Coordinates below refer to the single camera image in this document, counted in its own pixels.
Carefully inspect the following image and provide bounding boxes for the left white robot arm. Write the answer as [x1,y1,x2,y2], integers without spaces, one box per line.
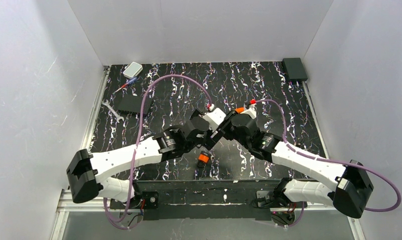
[66,108,225,204]

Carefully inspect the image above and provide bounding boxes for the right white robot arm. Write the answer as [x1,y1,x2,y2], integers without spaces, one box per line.
[202,108,373,219]

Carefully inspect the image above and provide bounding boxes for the orange padlock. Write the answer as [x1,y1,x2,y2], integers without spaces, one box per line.
[197,151,211,168]

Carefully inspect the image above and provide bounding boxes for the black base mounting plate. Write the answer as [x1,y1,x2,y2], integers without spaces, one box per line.
[110,180,307,222]

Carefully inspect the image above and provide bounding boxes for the black flat box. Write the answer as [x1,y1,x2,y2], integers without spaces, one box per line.
[117,95,153,116]

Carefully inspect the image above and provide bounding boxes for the black box in corner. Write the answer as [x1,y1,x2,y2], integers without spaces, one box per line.
[282,57,308,82]

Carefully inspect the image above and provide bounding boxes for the blue red small screwdriver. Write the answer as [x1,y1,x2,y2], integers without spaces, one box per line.
[113,76,138,94]

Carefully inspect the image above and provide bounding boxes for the white rectangular box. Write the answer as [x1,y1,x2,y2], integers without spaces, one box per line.
[123,62,143,79]

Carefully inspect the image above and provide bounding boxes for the silver open-end wrench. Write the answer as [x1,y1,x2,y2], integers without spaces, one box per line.
[102,100,124,123]

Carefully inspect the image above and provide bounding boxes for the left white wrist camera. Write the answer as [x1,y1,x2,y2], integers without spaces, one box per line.
[202,104,226,131]

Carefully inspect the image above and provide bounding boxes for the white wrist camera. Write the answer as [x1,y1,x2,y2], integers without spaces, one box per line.
[242,99,257,119]
[202,104,226,131]

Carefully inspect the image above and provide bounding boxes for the orange handle screwdriver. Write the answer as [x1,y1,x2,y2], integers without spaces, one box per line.
[235,107,247,114]

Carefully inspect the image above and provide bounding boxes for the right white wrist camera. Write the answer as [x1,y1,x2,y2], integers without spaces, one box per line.
[242,99,257,119]

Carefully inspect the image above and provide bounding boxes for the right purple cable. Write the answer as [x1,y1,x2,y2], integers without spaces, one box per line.
[250,98,402,229]

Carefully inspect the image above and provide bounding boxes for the purple cable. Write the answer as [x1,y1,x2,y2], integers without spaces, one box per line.
[250,98,402,229]
[103,74,215,231]

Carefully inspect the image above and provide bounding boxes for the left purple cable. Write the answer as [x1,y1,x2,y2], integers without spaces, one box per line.
[103,74,215,231]

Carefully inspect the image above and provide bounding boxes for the aluminium frame rail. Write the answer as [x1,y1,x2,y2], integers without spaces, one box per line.
[50,66,111,240]

